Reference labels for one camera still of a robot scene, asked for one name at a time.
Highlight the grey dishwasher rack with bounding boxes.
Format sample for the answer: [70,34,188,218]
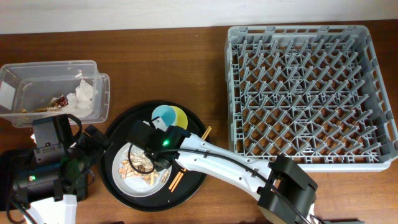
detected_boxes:
[224,25,397,172]

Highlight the gold snack wrapper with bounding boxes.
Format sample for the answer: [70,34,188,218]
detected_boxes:
[32,95,68,113]

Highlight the white tissue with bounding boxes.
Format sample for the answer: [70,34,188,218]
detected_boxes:
[60,80,93,111]

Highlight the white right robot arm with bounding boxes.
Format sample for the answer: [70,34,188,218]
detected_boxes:
[126,120,318,223]

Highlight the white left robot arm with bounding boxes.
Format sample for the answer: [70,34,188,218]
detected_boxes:
[7,125,111,223]

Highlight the food scraps on plate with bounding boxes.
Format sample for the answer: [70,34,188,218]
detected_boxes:
[118,153,170,186]

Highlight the clear plastic waste bin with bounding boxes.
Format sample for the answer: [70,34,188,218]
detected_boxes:
[1,60,110,128]

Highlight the black round tray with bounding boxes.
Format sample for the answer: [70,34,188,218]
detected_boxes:
[98,101,206,212]

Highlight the grey plate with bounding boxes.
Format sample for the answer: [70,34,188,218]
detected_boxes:
[111,143,172,197]

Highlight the black rectangular bin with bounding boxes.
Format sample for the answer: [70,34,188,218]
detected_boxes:
[0,149,88,212]

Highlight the yellow bowl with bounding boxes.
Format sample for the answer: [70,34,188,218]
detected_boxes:
[170,105,188,129]

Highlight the lower wooden chopstick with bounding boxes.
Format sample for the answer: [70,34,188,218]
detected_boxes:
[170,126,212,193]

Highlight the blue cup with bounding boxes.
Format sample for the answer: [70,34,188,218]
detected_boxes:
[151,105,177,126]

